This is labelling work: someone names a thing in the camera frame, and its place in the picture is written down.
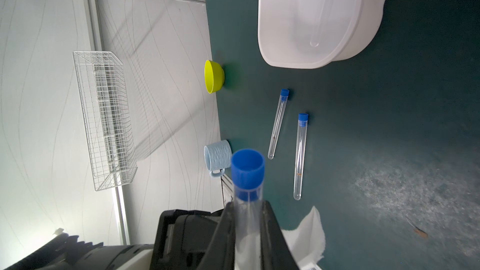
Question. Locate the clear plastic cup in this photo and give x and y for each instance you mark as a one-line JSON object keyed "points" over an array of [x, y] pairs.
{"points": [[217, 157]]}

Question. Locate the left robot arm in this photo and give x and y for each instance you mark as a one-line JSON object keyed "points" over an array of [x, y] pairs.
{"points": [[181, 241]]}

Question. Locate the white wipe cloth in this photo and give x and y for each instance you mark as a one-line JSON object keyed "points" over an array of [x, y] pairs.
{"points": [[307, 242]]}

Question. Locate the green bowl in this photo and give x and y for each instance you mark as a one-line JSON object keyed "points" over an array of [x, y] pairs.
{"points": [[214, 76]]}

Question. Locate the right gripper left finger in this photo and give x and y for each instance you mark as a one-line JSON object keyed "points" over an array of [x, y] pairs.
{"points": [[220, 254]]}

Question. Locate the white wire basket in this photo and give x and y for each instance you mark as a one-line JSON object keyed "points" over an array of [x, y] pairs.
{"points": [[105, 111]]}

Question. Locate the test tube blue cap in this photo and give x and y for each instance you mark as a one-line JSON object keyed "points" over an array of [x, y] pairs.
{"points": [[248, 173], [322, 16], [300, 154], [281, 107]]}

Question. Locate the white rectangular tray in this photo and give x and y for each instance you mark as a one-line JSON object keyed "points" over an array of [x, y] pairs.
{"points": [[309, 34]]}

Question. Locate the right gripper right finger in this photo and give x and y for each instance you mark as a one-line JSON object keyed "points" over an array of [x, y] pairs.
{"points": [[275, 253]]}

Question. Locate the green table mat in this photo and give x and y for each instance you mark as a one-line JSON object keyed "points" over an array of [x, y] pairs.
{"points": [[392, 159]]}

